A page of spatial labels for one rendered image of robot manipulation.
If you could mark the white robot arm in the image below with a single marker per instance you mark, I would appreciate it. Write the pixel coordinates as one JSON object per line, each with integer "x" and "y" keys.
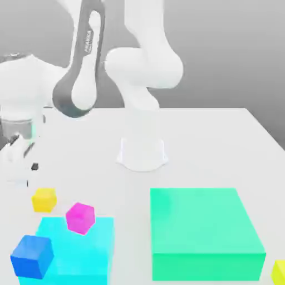
{"x": 142, "y": 66}

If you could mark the small magenta cube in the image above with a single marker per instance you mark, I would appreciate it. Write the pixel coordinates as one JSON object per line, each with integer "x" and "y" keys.
{"x": 80, "y": 218}

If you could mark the large green box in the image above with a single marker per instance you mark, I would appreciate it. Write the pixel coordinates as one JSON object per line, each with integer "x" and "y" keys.
{"x": 200, "y": 227}

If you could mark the large cyan box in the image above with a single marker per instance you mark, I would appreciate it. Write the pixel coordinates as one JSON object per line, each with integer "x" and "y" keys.
{"x": 84, "y": 256}

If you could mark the small blue cube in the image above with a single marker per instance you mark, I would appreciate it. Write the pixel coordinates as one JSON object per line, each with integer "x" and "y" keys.
{"x": 31, "y": 256}

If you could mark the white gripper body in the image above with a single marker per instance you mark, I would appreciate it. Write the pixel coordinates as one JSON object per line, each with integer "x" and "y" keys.
{"x": 19, "y": 160}

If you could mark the small lime yellow cube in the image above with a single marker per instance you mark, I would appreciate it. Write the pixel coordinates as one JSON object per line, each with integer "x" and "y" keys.
{"x": 279, "y": 273}

